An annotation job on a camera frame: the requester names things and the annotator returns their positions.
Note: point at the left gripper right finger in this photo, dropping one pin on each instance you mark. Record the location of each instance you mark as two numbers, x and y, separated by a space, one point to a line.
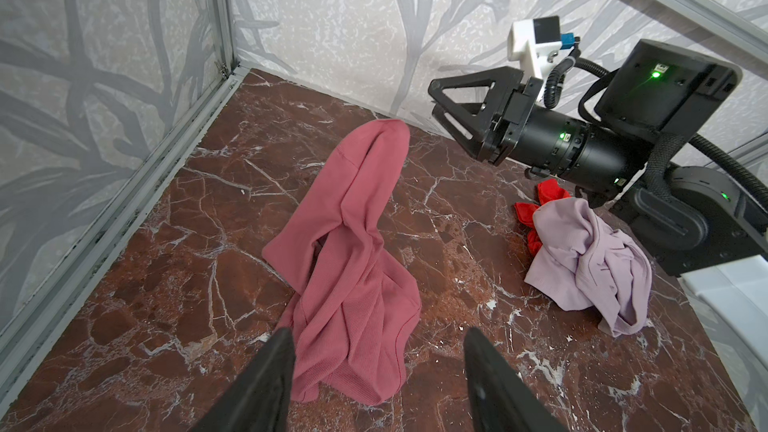
499 400

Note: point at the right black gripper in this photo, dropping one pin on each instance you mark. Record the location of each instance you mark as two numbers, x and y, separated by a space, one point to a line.
509 99

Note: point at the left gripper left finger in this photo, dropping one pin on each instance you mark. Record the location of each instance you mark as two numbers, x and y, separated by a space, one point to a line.
259 398

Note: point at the dark pink cloth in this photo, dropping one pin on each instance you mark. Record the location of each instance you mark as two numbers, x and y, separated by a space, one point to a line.
354 305

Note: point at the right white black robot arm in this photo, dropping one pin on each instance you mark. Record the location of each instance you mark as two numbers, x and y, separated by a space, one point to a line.
629 138

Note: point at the light lilac cloth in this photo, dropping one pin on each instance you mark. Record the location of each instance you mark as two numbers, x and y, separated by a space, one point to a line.
584 262

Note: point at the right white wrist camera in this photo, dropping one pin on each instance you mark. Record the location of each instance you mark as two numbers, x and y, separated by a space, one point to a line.
535 45

